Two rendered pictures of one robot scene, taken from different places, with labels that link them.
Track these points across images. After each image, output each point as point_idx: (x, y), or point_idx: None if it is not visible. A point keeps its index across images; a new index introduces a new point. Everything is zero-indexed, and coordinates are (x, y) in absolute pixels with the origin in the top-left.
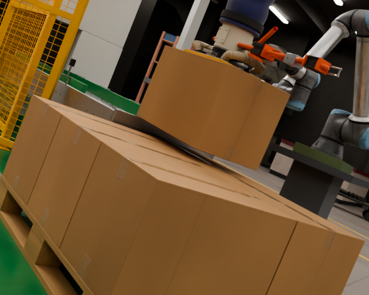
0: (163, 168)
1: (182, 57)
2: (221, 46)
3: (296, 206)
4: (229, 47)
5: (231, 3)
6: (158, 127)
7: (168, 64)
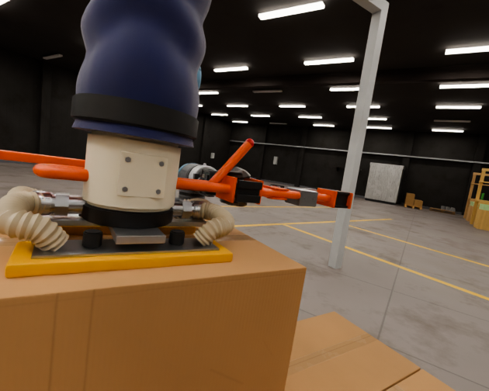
0: None
1: (92, 313)
2: (157, 207)
3: (294, 334)
4: (171, 202)
5: (156, 84)
6: None
7: None
